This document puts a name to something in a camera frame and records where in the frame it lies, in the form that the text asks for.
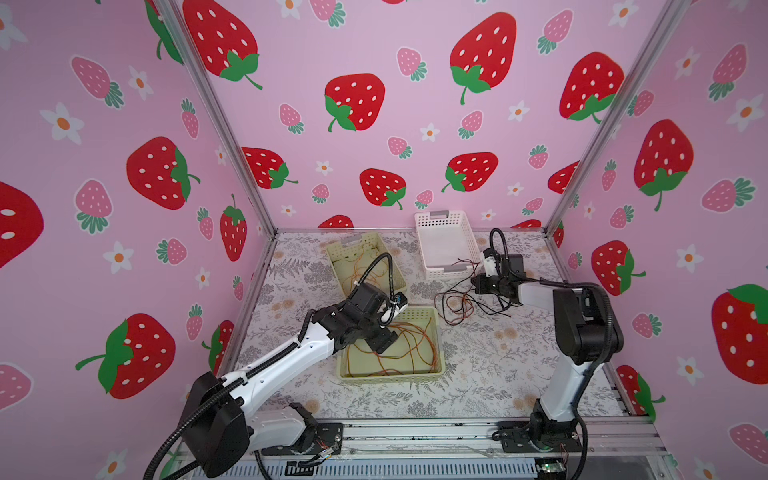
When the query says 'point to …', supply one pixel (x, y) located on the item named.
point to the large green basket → (417, 354)
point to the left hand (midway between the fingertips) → (388, 324)
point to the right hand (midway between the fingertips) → (474, 278)
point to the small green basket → (379, 274)
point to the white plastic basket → (447, 245)
